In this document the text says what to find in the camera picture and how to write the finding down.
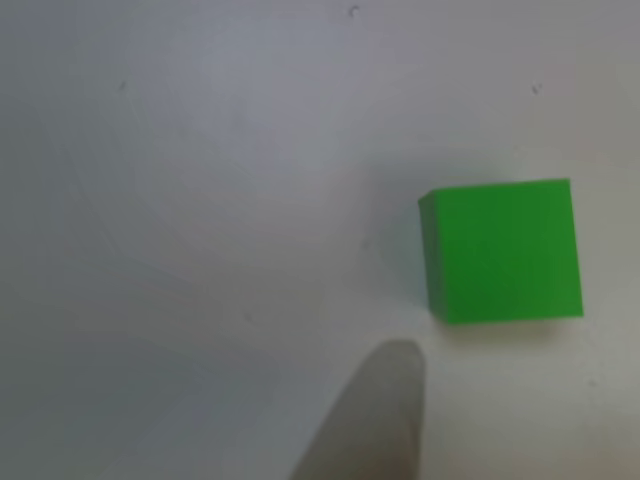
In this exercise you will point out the green cube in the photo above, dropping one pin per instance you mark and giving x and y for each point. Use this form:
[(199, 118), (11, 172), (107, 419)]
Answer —
[(505, 255)]

